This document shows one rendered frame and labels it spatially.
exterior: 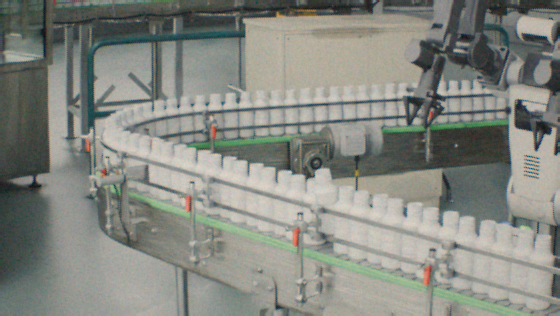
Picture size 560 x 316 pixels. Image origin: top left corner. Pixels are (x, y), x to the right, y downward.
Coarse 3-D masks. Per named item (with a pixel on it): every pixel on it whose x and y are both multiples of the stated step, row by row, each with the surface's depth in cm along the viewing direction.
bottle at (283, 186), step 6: (282, 174) 317; (288, 174) 317; (282, 180) 317; (288, 180) 317; (276, 186) 319; (282, 186) 318; (288, 186) 318; (276, 192) 318; (282, 192) 317; (276, 204) 319; (282, 204) 318; (276, 210) 319; (282, 210) 318; (276, 216) 319; (282, 216) 318; (276, 228) 320; (282, 228) 319; (282, 234) 319
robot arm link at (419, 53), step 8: (416, 40) 317; (448, 40) 319; (456, 40) 321; (408, 48) 318; (416, 48) 316; (424, 48) 317; (432, 48) 320; (440, 48) 320; (448, 48) 320; (408, 56) 317; (416, 56) 315; (424, 56) 316; (432, 56) 319; (416, 64) 318; (424, 64) 318
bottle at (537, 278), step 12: (540, 240) 250; (540, 252) 250; (552, 264) 251; (528, 276) 253; (540, 276) 250; (552, 276) 252; (528, 288) 253; (540, 288) 251; (528, 300) 253; (540, 300) 251
